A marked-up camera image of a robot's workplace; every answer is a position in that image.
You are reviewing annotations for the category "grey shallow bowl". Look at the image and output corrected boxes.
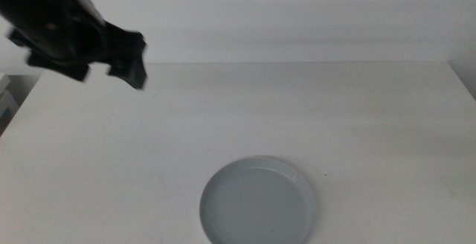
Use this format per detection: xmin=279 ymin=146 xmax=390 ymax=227
xmin=199 ymin=155 xmax=318 ymax=244

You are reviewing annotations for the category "white shelf unit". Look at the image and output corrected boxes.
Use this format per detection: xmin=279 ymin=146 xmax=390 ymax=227
xmin=0 ymin=73 xmax=19 ymax=126

